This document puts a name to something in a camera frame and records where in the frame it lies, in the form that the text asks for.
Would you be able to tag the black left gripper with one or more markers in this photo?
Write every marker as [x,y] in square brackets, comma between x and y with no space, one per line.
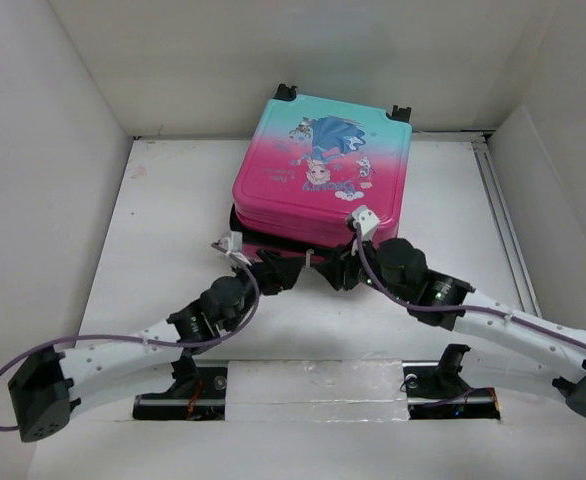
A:
[277,272]

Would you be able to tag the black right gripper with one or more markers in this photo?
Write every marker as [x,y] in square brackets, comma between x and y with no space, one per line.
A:
[333,267]

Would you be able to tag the pink and teal suitcase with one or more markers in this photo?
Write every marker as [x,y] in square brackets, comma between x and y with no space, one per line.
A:
[311,162]

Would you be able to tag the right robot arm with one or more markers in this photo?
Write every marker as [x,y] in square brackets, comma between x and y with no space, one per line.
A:
[533,355]

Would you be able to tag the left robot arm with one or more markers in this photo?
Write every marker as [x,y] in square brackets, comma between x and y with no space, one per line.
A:
[52,386]

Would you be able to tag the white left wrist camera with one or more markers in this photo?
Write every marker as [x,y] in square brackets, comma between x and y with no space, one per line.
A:
[231,246]

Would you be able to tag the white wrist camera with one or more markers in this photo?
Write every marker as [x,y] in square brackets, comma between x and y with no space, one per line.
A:
[231,246]
[364,221]

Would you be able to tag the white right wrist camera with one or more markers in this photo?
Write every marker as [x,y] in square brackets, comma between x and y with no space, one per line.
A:
[364,221]

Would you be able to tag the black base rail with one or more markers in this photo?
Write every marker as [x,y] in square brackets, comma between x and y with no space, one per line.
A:
[205,401]

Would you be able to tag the aluminium frame rail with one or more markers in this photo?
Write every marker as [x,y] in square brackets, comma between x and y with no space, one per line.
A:
[497,204]

